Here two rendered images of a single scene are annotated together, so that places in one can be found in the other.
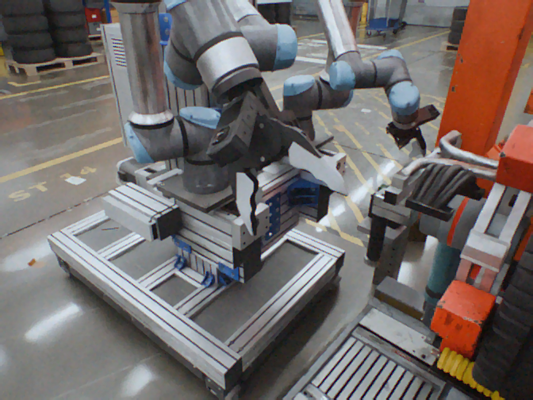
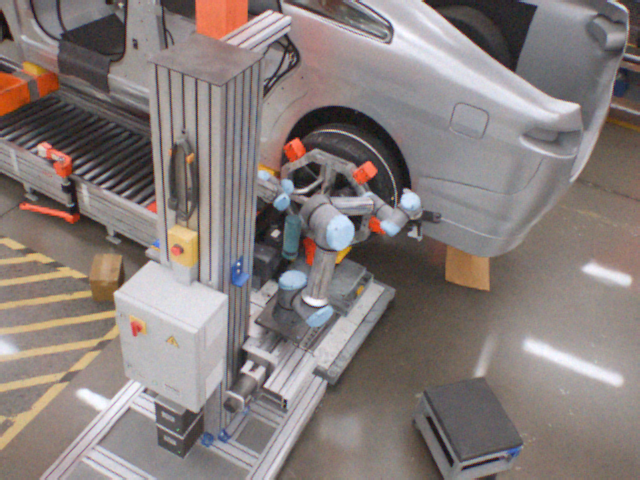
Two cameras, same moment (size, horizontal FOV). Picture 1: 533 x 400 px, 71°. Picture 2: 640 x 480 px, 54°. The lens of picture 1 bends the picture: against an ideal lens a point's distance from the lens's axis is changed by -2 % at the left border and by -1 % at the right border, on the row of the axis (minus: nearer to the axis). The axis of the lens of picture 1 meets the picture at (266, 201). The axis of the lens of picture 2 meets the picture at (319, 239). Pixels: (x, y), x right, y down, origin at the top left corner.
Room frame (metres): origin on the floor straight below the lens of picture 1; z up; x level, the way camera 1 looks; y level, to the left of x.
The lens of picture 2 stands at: (1.53, 1.96, 2.85)
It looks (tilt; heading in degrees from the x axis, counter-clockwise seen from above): 41 degrees down; 252
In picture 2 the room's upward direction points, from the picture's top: 9 degrees clockwise
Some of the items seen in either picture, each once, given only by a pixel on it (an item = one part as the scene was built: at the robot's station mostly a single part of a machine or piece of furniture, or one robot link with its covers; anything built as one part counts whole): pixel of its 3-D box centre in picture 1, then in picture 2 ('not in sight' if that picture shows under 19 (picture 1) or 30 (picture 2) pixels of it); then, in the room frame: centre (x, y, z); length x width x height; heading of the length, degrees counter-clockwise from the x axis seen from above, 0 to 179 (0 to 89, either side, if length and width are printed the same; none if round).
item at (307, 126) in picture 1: (297, 125); not in sight; (1.44, -0.12, 0.87); 0.15 x 0.15 x 0.10
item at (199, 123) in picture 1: (199, 132); (293, 288); (1.05, 0.19, 0.98); 0.13 x 0.12 x 0.14; 117
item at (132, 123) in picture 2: not in sight; (148, 133); (1.65, -2.17, 0.28); 2.47 x 0.06 x 0.22; 138
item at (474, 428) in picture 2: not in sight; (465, 433); (0.15, 0.50, 0.17); 0.43 x 0.36 x 0.34; 96
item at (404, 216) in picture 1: (395, 205); not in sight; (0.73, -0.29, 0.93); 0.09 x 0.05 x 0.05; 48
